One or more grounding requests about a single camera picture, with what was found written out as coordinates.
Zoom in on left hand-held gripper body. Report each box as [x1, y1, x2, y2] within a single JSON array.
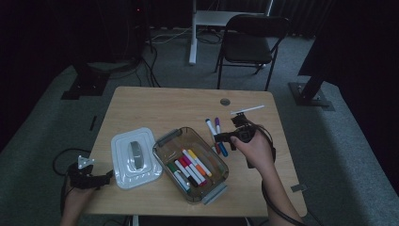
[[67, 154, 109, 191]]

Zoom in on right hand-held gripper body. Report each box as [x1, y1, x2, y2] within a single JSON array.
[[230, 104, 266, 143]]

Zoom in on dark blue cap white marker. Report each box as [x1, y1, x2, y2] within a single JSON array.
[[204, 118, 230, 158]]

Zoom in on white lid with grey handle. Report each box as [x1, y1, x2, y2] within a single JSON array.
[[110, 126, 164, 191]]

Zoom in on orange cap white marker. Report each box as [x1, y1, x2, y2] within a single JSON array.
[[182, 148, 207, 177]]

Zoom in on magenta cap white marker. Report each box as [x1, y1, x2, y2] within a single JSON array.
[[184, 154, 209, 187]]

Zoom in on red cap white marker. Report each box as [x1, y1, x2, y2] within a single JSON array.
[[178, 157, 203, 186]]

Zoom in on black cap white marker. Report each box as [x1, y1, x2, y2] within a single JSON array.
[[173, 159, 200, 188]]

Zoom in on clear plastic box grey latches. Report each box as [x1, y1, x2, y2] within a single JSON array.
[[152, 126, 231, 206]]

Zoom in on green cap white marker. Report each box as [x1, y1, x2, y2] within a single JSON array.
[[166, 162, 186, 186]]

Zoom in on person's left hand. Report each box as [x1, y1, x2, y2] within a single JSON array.
[[64, 186, 97, 209]]

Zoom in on person's right hand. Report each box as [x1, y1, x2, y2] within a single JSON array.
[[230, 129, 277, 170]]

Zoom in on black folding chair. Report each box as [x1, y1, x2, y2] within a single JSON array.
[[214, 13, 292, 92]]

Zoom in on black stand base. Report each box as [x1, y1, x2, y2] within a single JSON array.
[[60, 62, 111, 102]]

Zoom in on dark curtain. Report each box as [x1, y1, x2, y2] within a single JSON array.
[[272, 0, 333, 39]]

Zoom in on dark equipment rack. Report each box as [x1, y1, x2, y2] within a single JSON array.
[[72, 0, 149, 69]]

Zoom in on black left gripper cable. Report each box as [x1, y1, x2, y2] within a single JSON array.
[[52, 147, 92, 218]]

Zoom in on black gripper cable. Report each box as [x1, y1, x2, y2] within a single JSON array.
[[52, 147, 92, 218], [250, 121, 310, 226]]

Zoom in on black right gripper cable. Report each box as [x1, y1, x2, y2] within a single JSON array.
[[250, 121, 310, 226]]

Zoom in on black stand with base plate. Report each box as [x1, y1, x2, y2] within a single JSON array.
[[287, 70, 336, 112]]

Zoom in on black floor cables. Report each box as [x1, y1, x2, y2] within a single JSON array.
[[109, 40, 163, 89]]

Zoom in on white desk frame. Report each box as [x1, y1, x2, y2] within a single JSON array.
[[188, 0, 275, 66]]

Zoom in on white floor cable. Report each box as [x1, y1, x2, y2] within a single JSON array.
[[147, 26, 193, 45]]

